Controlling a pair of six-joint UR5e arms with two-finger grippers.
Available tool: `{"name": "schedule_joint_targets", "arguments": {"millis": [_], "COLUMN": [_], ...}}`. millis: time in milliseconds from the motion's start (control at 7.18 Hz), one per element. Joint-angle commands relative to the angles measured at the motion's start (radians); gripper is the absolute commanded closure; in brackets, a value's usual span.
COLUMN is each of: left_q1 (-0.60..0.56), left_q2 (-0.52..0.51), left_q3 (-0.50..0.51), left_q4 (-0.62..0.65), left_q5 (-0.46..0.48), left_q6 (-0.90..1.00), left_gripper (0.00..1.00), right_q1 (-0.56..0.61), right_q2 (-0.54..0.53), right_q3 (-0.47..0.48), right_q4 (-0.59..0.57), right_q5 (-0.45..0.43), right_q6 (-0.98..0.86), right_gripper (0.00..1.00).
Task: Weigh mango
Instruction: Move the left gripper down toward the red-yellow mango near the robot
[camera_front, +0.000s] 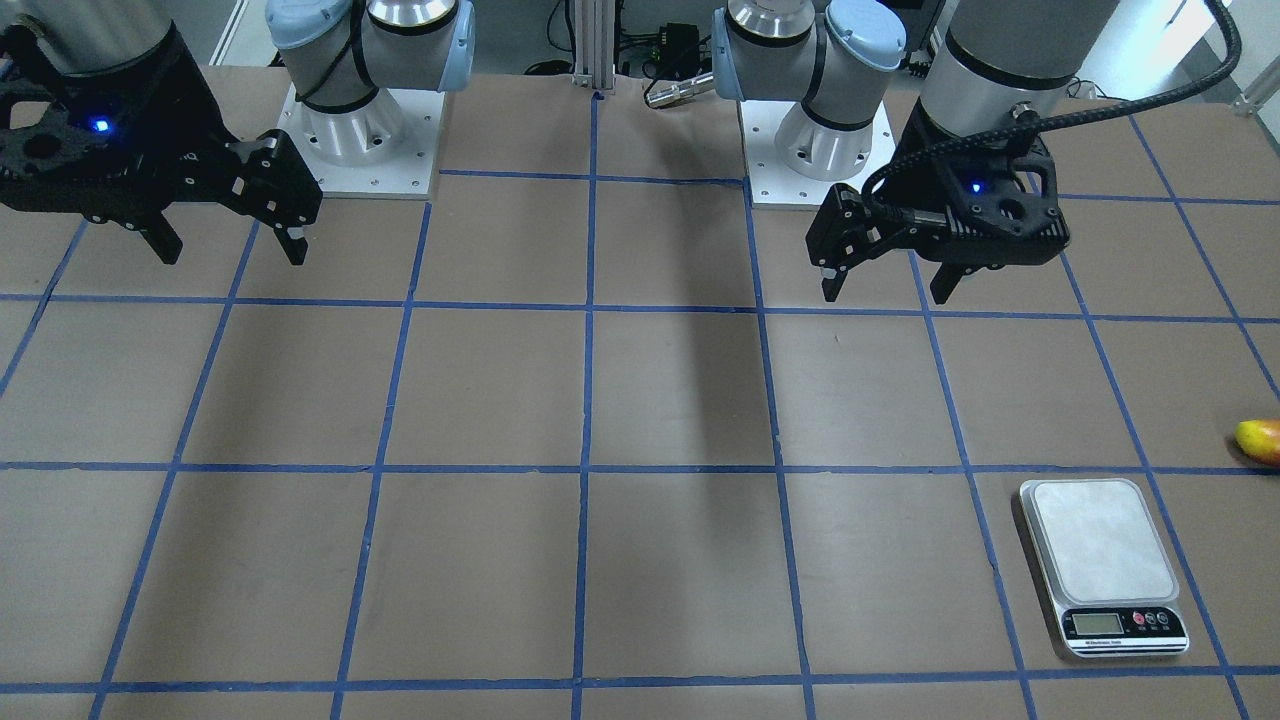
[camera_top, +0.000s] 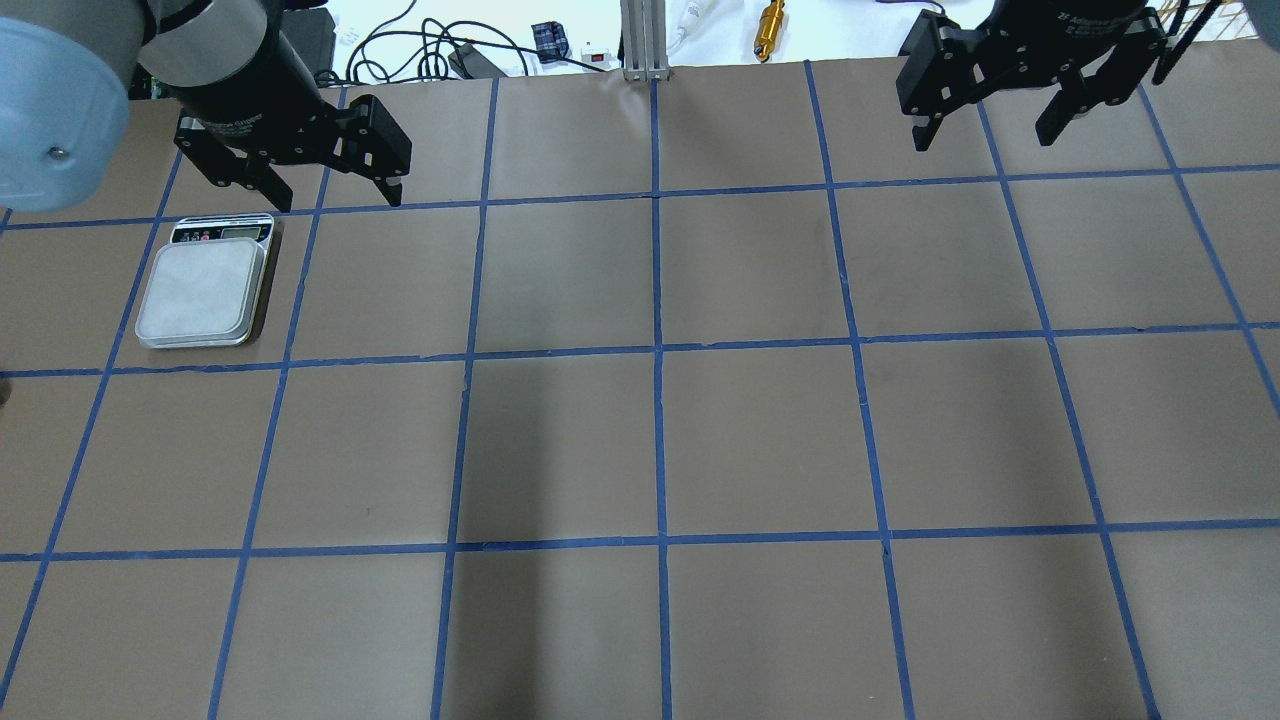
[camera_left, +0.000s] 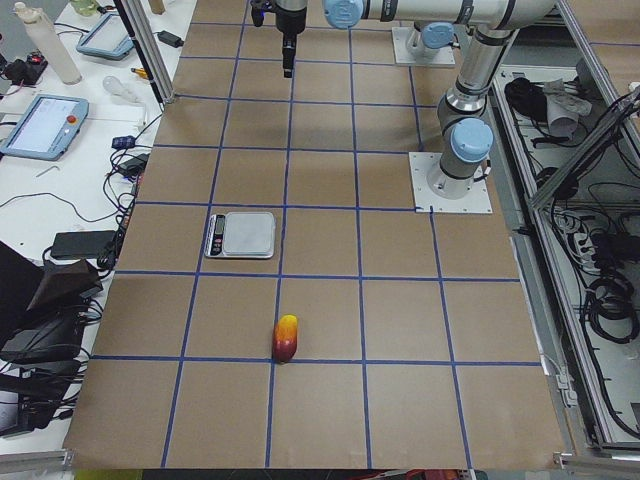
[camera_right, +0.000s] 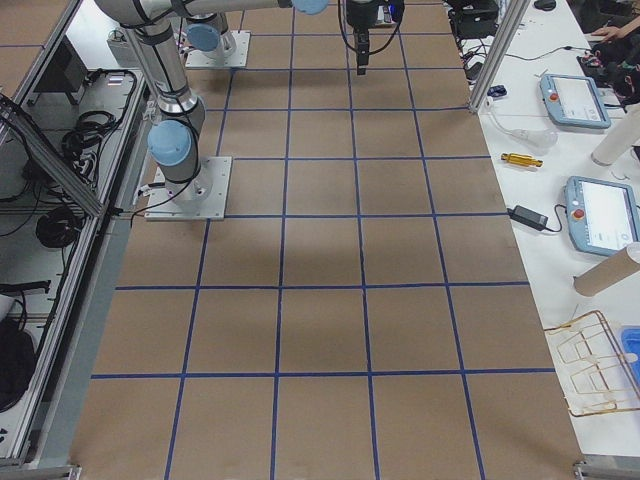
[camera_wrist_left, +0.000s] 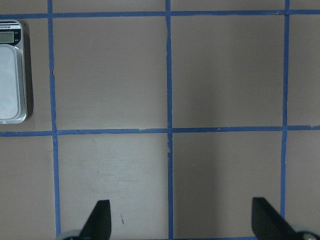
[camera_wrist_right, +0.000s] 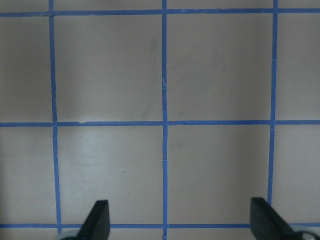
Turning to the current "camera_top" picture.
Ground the gold metal cylinder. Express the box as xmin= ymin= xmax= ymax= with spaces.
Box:
xmin=751 ymin=0 xmax=786 ymax=64

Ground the small blue black box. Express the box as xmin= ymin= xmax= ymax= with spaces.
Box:
xmin=531 ymin=20 xmax=570 ymax=65

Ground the black power adapter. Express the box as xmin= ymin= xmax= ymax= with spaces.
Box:
xmin=447 ymin=44 xmax=508 ymax=79

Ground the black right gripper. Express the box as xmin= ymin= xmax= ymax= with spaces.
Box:
xmin=895 ymin=1 xmax=1167 ymax=152

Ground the white cable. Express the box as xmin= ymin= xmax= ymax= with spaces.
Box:
xmin=668 ymin=0 xmax=723 ymax=56

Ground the silver digital kitchen scale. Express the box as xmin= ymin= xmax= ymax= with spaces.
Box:
xmin=134 ymin=213 xmax=276 ymax=351

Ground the black cable bundle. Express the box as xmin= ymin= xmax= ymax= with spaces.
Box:
xmin=346 ymin=0 xmax=547 ymax=85

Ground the white switch with red button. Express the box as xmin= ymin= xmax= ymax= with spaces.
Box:
xmin=579 ymin=44 xmax=614 ymax=70

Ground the aluminium profile post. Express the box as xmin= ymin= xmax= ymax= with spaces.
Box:
xmin=618 ymin=0 xmax=671 ymax=82

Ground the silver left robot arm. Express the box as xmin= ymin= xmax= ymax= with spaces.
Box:
xmin=1 ymin=1 xmax=412 ymax=213

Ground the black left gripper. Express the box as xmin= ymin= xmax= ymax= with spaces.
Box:
xmin=140 ymin=1 xmax=413 ymax=211

